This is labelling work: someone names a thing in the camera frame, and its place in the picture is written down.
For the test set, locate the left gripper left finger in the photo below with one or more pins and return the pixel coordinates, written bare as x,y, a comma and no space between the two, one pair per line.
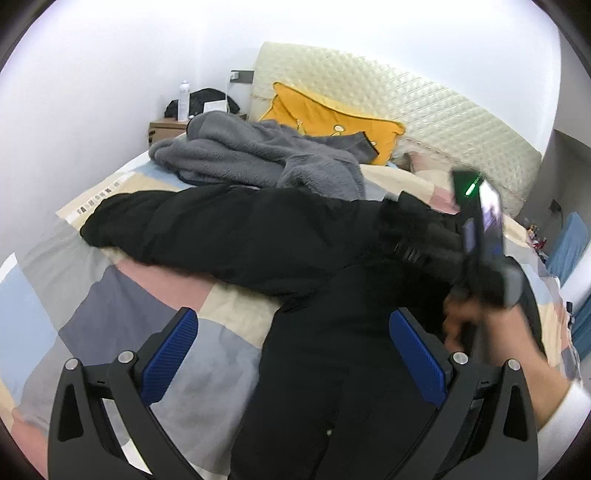
82,443

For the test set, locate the black puffer jacket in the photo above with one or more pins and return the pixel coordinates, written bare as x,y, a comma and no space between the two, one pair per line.
334,399

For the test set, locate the wooden nightstand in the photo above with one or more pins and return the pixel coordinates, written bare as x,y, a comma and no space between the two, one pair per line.
165,128

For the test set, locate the bottles on side shelf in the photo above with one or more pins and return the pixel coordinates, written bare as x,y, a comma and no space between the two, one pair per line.
536,241

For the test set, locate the pink patterned pillow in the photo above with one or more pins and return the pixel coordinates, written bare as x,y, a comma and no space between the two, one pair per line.
431,169

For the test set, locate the black bag on nightstand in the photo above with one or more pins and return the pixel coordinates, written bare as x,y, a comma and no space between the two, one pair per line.
197,100

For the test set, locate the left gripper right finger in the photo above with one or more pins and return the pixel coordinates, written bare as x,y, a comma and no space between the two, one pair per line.
483,426

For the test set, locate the person's right hand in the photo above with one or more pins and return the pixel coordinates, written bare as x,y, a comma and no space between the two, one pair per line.
506,333

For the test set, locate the wall power socket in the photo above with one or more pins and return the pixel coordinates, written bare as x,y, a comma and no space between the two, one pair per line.
241,76

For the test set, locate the cream quilted headboard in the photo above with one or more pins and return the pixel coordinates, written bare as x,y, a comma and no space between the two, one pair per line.
439,122

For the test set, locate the yellow pillow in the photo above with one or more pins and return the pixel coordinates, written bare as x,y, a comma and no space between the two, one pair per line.
312,114

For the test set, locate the grey fleece garment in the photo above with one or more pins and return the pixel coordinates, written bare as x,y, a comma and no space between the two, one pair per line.
221,148

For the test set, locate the white plastic bottle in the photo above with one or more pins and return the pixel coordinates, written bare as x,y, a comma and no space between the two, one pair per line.
183,102

